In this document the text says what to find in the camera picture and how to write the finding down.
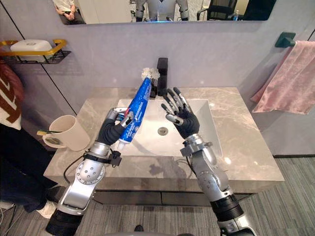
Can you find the person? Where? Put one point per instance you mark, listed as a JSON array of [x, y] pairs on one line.
[[17, 147]]

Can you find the blue toothpaste tube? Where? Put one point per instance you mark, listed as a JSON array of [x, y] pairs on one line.
[[138, 108]]

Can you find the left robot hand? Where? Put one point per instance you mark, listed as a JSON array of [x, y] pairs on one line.
[[110, 133]]

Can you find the white soap box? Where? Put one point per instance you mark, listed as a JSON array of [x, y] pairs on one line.
[[30, 48]]

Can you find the white sink basin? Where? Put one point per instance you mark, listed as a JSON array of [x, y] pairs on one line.
[[169, 137]]

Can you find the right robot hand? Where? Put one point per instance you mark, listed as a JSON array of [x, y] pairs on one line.
[[185, 118]]

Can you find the wall mirror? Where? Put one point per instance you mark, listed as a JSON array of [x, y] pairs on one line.
[[160, 11]]

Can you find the dark green towel bar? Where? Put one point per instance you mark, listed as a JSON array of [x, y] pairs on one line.
[[286, 40]]

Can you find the cream ceramic mug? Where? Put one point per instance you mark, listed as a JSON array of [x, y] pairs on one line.
[[67, 134]]

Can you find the black faucet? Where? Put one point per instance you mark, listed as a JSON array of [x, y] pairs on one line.
[[162, 78]]

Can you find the metal sink drain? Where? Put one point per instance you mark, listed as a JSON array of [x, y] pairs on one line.
[[162, 130]]

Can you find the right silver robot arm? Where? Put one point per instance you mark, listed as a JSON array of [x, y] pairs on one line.
[[216, 186]]

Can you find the white flower-shaped scrubber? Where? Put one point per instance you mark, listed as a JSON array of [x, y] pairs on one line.
[[149, 72]]

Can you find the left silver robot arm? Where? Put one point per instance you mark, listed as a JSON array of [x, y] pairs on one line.
[[81, 182]]

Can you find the pink towel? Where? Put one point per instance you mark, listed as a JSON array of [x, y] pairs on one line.
[[288, 81]]

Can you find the grey marble vanity cabinet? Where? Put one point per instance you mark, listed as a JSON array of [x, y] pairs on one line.
[[162, 157]]

